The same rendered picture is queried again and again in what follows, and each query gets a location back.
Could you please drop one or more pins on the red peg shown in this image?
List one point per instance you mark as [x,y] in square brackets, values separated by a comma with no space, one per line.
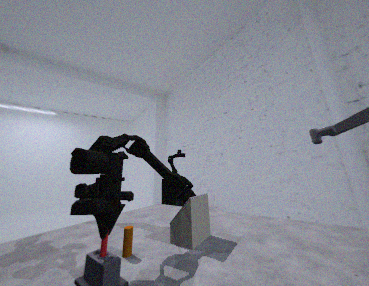
[104,246]

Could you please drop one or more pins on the orange cylinder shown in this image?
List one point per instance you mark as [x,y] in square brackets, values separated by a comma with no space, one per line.
[127,241]

